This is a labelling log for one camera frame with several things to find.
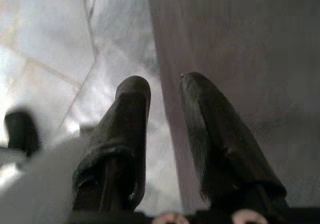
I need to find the grey hanging tablecloth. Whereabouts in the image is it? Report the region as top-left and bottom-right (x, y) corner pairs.
(146, 0), (320, 211)

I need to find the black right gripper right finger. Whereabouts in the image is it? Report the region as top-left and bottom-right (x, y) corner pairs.
(179, 71), (289, 211)

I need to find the robot black foot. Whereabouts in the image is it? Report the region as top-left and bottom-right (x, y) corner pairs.
(4, 111), (43, 158)

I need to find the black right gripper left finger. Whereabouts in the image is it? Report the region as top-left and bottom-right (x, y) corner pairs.
(71, 75), (152, 213)

